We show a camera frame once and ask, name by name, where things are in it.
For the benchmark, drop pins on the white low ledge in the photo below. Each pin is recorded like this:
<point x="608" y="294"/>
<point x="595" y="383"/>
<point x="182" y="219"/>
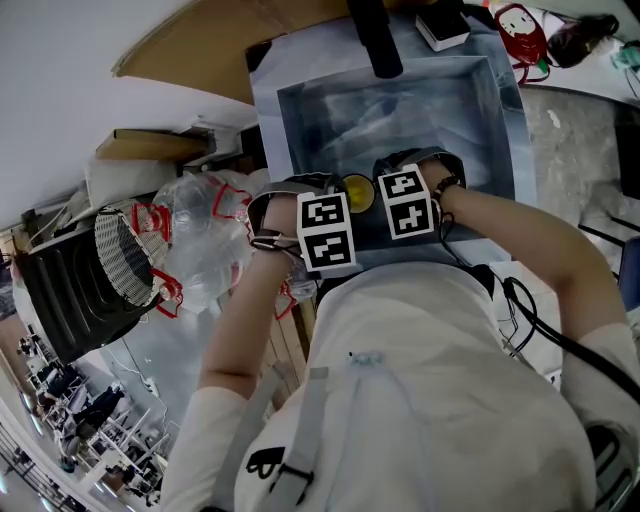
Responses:
<point x="600" y="85"/>

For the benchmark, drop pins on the black handbag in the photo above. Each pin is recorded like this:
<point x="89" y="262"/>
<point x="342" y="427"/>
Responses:
<point x="575" y="40"/>

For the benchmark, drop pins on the white flat board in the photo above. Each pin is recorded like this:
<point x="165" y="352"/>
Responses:
<point x="130" y="177"/>

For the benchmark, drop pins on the person's right forearm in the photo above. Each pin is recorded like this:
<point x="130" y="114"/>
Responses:
<point x="525" y="240"/>

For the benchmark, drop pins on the black white soap dispenser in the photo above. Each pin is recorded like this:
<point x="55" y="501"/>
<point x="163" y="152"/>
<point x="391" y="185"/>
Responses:
<point x="442" y="32"/>

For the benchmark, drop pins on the person's left forearm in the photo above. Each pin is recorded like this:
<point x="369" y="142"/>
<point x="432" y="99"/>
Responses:
<point x="240" y="320"/>

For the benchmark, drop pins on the large cardboard sheet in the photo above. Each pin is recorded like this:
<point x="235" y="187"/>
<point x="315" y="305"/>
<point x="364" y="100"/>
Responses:
<point x="210" y="50"/>

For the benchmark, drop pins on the person's white shirt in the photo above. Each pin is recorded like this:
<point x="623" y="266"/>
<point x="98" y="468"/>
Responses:
<point x="425" y="400"/>

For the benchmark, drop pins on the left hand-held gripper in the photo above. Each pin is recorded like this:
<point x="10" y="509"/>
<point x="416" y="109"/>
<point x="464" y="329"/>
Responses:
<point x="325" y="235"/>

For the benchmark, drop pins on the woven basket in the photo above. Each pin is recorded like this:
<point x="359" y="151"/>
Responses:
<point x="125" y="250"/>

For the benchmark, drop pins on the tall black box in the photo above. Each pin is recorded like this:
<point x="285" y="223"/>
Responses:
<point x="630" y="160"/>

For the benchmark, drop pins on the marble pattern sink cabinet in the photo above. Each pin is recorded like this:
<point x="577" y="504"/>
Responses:
<point x="400" y="110"/>

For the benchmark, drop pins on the person's right hand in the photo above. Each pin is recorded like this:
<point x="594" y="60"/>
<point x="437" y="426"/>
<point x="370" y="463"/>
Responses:
<point x="439" y="172"/>

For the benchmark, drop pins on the small cardboard box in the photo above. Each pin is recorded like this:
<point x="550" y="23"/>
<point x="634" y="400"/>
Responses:
<point x="150" y="145"/>

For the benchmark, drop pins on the person's left hand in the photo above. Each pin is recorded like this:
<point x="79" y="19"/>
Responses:
<point x="280" y="215"/>

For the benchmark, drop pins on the wooden slatted platform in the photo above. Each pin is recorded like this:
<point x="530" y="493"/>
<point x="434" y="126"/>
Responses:
<point x="287" y="350"/>

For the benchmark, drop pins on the white cup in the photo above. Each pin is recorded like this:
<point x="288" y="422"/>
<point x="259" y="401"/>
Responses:
<point x="370" y="202"/>

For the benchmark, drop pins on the green bottle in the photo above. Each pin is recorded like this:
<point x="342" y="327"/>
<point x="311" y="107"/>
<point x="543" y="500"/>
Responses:
<point x="627" y="55"/>

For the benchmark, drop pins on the black metal cabinet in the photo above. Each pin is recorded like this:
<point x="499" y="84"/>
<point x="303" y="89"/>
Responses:
<point x="65" y="300"/>

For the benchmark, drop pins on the blue chair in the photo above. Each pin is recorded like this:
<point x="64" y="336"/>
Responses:
<point x="631" y="270"/>

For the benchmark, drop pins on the black faucet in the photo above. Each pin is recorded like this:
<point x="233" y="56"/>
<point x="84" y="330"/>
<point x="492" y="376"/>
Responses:
<point x="380" y="45"/>

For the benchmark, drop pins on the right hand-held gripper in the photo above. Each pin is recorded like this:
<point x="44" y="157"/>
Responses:
<point x="407" y="205"/>

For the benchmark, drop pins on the white power strip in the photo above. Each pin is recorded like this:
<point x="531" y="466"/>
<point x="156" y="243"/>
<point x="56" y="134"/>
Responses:
<point x="150" y="386"/>

